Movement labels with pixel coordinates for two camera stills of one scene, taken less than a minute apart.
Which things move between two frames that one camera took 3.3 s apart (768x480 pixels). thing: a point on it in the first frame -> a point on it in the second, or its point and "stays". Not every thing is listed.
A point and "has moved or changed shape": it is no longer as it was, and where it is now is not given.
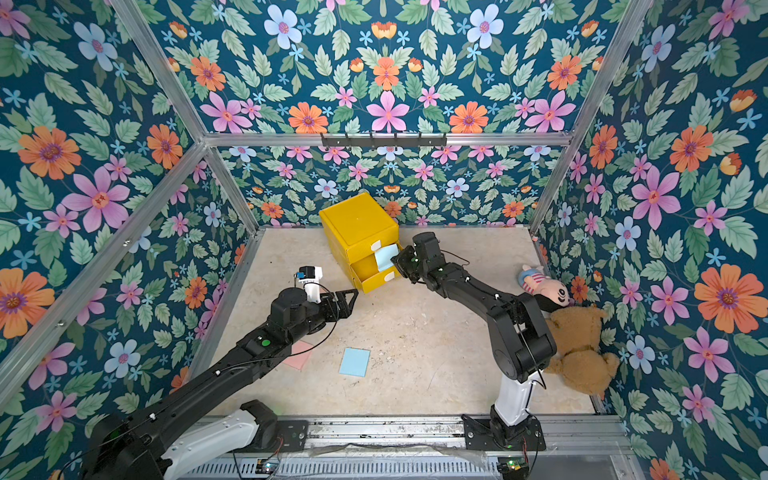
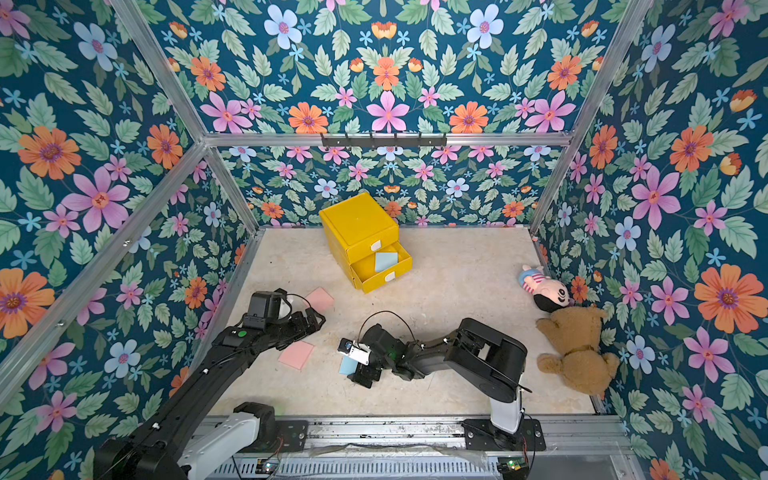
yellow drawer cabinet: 358,227 stays
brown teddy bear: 577,332 stays
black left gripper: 342,310 -> 302,328
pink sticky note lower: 302,355 stays
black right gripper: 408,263 -> 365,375
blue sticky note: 355,362 stays
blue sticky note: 384,255 has moved or changed shape
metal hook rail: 384,142 stays
